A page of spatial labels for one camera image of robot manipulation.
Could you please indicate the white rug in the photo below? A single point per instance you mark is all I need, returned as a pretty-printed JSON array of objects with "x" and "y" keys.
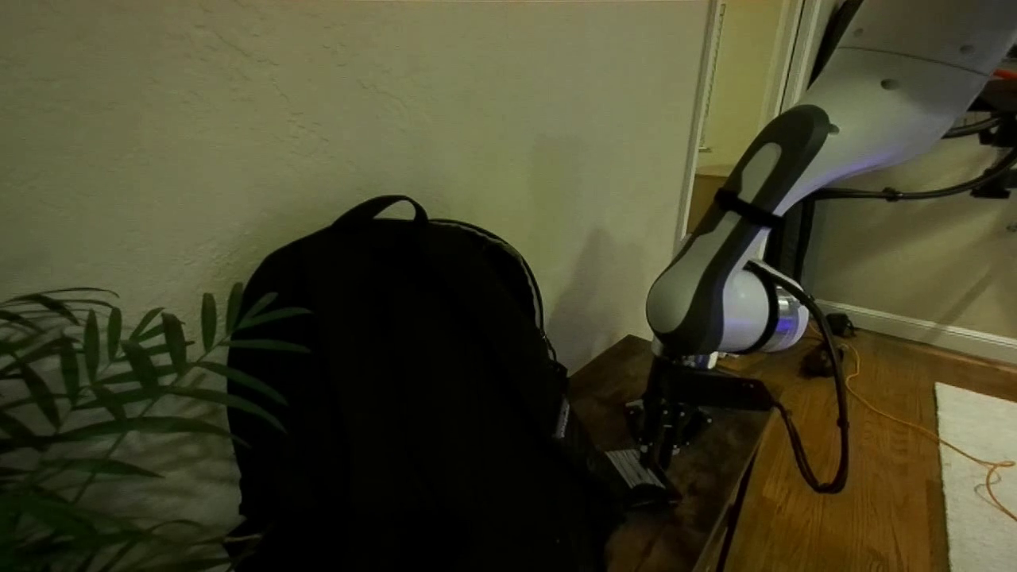
[{"x": 971, "y": 424}]

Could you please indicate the dark brown floor object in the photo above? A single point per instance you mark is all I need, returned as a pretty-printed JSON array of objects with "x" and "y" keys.
[{"x": 815, "y": 362}]

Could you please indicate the white door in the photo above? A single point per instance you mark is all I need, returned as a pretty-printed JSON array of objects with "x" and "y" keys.
[{"x": 795, "y": 53}]

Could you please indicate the green palm plant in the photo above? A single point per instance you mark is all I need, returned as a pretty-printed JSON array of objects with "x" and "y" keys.
[{"x": 98, "y": 424}]

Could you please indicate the white door frame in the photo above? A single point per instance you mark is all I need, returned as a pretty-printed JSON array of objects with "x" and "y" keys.
[{"x": 701, "y": 106}]

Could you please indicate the black backpack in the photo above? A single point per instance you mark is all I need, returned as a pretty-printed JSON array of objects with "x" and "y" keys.
[{"x": 423, "y": 403}]

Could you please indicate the white baseboard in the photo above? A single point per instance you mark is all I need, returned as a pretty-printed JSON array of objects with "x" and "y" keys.
[{"x": 934, "y": 331}]

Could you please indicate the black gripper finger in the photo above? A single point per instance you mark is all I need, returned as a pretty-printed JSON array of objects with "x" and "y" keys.
[
  {"x": 641, "y": 424},
  {"x": 672, "y": 433}
]

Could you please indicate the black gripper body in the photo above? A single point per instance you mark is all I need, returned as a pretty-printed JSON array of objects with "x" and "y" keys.
[{"x": 679, "y": 386}]

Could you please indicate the dark wallet with grey panel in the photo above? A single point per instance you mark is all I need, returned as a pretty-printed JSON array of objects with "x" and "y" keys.
[{"x": 632, "y": 472}]

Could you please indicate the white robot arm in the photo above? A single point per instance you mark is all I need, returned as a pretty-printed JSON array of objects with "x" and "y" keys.
[{"x": 732, "y": 244}]

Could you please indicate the small black floor object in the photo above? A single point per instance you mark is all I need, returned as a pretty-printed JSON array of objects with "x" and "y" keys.
[{"x": 845, "y": 325}]

